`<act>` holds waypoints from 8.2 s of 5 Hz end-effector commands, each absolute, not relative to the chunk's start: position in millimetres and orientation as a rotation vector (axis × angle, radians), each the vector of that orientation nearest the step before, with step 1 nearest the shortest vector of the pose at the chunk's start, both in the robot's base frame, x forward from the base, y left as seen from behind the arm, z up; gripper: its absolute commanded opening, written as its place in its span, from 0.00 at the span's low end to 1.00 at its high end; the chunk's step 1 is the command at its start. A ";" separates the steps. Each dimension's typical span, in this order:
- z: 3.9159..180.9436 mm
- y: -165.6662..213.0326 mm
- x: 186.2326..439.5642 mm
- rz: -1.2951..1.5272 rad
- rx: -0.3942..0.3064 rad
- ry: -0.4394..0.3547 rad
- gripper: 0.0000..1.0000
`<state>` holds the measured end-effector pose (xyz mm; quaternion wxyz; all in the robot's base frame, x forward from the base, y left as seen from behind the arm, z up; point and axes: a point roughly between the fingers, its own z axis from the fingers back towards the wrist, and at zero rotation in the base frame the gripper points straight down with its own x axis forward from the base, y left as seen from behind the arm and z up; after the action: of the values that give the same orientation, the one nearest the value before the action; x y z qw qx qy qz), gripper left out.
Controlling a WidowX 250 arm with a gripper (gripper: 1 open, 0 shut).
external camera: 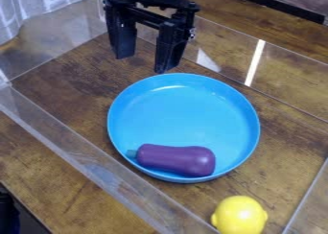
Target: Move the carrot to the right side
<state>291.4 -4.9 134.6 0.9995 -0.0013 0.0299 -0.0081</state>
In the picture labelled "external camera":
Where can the blue round plate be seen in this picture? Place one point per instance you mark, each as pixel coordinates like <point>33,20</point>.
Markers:
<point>184,110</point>

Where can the clear acrylic barrier wall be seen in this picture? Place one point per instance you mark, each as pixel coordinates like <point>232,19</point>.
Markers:
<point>60,78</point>

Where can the purple toy eggplant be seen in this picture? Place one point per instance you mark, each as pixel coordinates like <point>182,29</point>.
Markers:
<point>186,161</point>

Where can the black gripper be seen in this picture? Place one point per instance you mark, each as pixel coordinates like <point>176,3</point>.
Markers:
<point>124,13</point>

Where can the yellow toy lemon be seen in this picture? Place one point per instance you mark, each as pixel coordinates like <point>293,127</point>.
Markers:
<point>238,215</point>

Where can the black bar on table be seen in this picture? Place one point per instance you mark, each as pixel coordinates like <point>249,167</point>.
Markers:
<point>296,11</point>

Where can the white patterned curtain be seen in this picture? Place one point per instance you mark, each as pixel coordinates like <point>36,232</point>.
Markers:
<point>14,11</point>

